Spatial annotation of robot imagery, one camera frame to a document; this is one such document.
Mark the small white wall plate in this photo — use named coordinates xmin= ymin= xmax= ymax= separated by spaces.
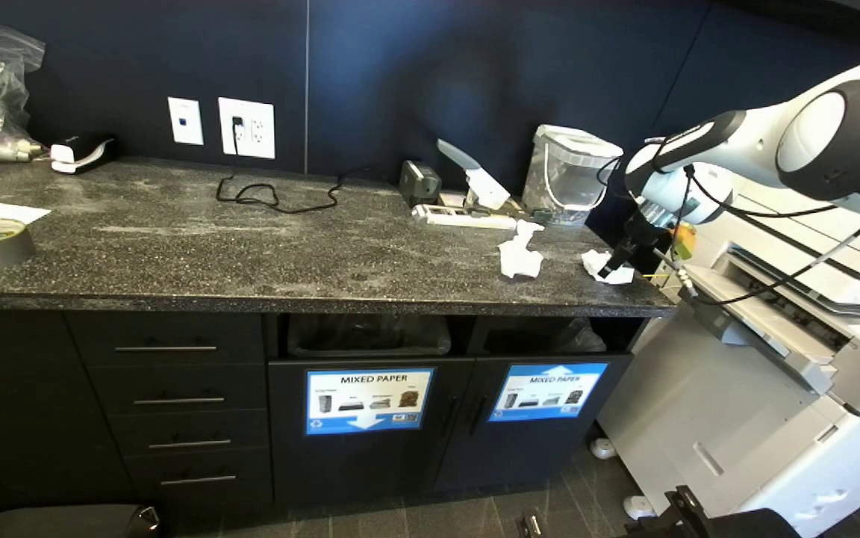
xmin=165 ymin=94 xmax=210 ymax=149

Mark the large white wall outlet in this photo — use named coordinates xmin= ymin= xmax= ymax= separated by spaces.
xmin=214 ymin=94 xmax=281 ymax=165

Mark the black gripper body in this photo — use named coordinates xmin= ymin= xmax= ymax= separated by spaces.
xmin=587 ymin=176 xmax=680 ymax=261

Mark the black stand base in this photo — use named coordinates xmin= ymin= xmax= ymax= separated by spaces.
xmin=625 ymin=481 xmax=804 ymax=538
xmin=0 ymin=499 xmax=165 ymax=538

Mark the black cable on counter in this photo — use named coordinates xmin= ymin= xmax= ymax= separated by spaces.
xmin=211 ymin=116 xmax=346 ymax=218

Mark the white office printer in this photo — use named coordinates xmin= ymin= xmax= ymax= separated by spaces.
xmin=590 ymin=182 xmax=860 ymax=538

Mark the black counter cabinet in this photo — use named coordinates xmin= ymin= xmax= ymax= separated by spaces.
xmin=0 ymin=158 xmax=674 ymax=527

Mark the black drawer with metal handle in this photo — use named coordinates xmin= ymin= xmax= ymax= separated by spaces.
xmin=122 ymin=452 xmax=278 ymax=511
xmin=102 ymin=408 xmax=274 ymax=463
xmin=83 ymin=363 xmax=271 ymax=420
xmin=62 ymin=310 xmax=269 ymax=369

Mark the clear plastic bucket with lid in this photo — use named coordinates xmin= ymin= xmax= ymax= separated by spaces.
xmin=522 ymin=122 xmax=626 ymax=225

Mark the small black desk stapler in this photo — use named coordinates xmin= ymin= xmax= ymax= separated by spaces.
xmin=47 ymin=131 xmax=120 ymax=179

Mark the yellow wrist tag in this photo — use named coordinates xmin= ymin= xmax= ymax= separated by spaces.
xmin=671 ymin=222 xmax=698 ymax=266

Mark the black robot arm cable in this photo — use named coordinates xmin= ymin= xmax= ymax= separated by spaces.
xmin=680 ymin=161 xmax=860 ymax=315

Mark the blue sign with down arrow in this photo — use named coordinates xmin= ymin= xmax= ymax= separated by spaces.
xmin=302 ymin=364 xmax=437 ymax=440

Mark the blue sign with up arrow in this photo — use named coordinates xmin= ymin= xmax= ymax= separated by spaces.
xmin=484 ymin=358 xmax=613 ymax=427

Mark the black lined waste bin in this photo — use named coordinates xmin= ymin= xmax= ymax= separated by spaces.
xmin=284 ymin=310 xmax=454 ymax=363
xmin=465 ymin=315 xmax=616 ymax=363

